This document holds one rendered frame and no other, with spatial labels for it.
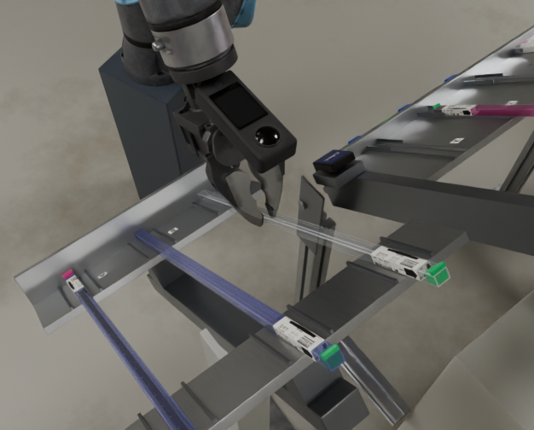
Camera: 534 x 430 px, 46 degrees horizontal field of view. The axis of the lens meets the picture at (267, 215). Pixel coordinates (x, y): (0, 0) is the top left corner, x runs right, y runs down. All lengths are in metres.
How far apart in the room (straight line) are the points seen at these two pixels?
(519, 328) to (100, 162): 1.30
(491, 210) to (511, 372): 0.35
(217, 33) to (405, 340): 1.15
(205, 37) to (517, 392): 0.65
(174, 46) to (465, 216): 0.36
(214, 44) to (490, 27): 1.81
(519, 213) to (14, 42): 1.94
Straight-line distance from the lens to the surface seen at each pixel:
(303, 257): 1.09
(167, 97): 1.29
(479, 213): 0.71
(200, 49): 0.62
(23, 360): 1.69
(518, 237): 0.69
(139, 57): 1.29
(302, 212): 0.97
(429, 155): 0.88
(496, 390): 0.97
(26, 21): 2.40
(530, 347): 1.01
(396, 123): 1.02
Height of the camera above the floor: 1.50
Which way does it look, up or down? 59 degrees down
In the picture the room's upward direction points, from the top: straight up
